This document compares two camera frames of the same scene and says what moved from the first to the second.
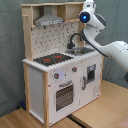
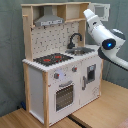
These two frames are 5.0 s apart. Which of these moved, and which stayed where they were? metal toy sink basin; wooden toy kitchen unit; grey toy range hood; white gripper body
Moved: white gripper body
Stayed: metal toy sink basin; wooden toy kitchen unit; grey toy range hood
